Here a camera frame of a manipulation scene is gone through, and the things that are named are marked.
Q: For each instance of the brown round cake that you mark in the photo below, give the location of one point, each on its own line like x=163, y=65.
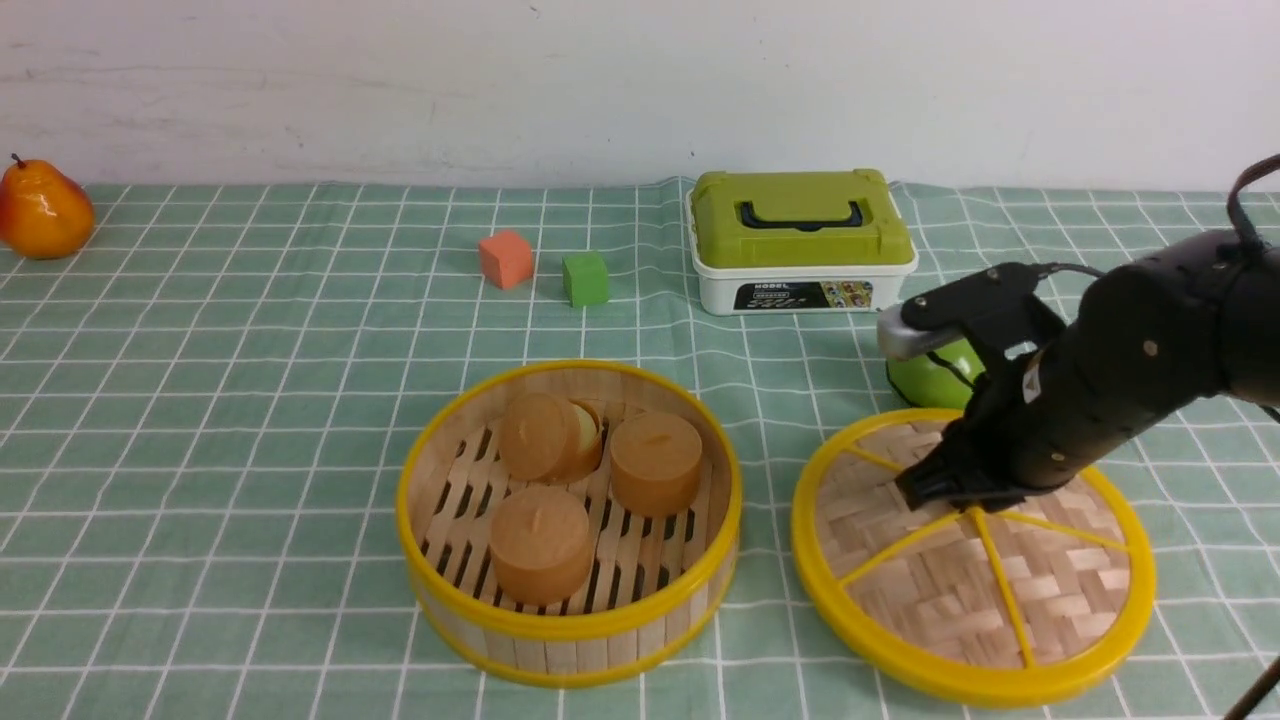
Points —
x=550, y=439
x=655, y=464
x=542, y=545

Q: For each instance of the white box with green lid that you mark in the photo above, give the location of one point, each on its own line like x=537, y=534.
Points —
x=820, y=241

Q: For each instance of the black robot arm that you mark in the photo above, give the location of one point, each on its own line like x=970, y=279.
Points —
x=1197, y=319

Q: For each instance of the woven bamboo steamer lid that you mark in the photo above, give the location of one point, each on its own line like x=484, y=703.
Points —
x=1026, y=606

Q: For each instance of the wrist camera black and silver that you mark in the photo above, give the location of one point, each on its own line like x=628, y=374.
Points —
x=993, y=310

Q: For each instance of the orange toy pear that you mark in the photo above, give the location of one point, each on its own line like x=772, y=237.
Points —
x=45, y=215

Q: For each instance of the orange cube block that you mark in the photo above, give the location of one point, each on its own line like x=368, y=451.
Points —
x=506, y=259

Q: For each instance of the bamboo steamer basket yellow rim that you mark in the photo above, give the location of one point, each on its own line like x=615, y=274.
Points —
x=654, y=583

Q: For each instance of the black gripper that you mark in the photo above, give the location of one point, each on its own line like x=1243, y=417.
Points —
x=1030, y=430

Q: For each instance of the green cube block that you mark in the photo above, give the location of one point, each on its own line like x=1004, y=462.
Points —
x=586, y=279

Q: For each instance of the green striped ball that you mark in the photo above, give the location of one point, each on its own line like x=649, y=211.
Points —
x=945, y=377

